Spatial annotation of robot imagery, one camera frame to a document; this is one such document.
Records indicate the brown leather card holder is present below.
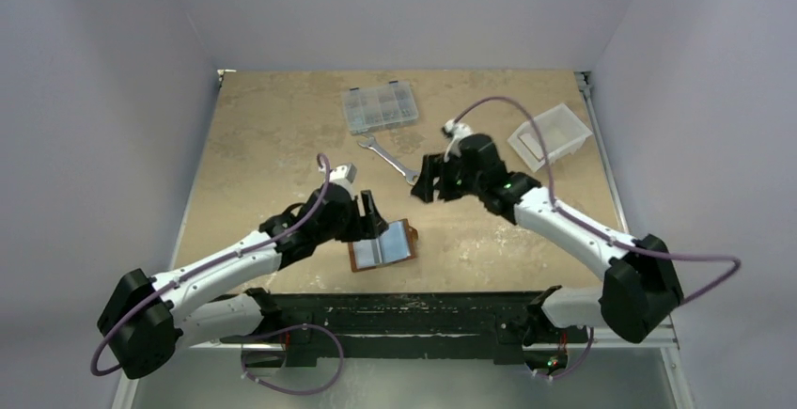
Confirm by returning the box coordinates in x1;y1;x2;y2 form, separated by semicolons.
348;219;418;273

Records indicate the white plastic bin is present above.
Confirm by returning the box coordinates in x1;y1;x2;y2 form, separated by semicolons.
508;103;593;172

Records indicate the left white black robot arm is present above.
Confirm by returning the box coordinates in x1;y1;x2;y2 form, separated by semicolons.
90;181;388;379

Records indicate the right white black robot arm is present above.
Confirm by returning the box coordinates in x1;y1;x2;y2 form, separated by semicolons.
411;134;684;344

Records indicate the white card in bin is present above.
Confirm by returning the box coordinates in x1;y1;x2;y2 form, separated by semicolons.
519;133;544;161

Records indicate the silver open-end wrench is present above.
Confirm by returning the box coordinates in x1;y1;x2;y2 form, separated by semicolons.
357;134;419;185

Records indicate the clear plastic screw organizer box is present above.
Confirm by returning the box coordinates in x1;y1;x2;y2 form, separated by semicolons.
340;80;419;135

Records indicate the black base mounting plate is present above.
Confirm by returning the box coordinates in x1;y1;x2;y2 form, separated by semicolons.
217;291;593;367

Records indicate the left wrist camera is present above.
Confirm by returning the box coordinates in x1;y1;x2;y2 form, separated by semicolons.
330;163;357;186

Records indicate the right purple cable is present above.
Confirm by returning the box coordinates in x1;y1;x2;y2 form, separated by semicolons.
449;95;742;383

